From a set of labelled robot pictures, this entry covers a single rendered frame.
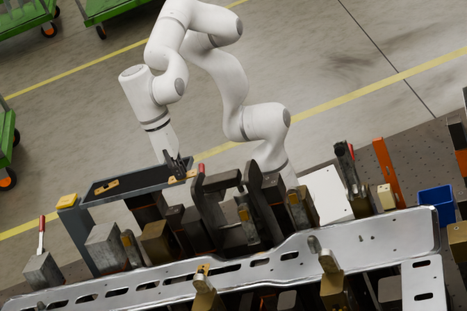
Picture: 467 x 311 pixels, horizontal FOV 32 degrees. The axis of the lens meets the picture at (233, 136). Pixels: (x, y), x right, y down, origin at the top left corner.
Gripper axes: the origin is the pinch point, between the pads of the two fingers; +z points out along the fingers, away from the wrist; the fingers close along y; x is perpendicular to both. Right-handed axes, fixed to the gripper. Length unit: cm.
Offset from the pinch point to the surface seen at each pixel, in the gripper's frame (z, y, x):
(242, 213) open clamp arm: 20.7, -2.2, 10.7
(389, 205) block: 27, 5, 51
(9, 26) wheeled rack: 109, -666, -309
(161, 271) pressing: 29.5, 1.4, -17.7
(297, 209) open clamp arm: 24.4, -1.8, 25.9
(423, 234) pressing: 29, 20, 57
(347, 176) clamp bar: 17.8, 0.2, 42.7
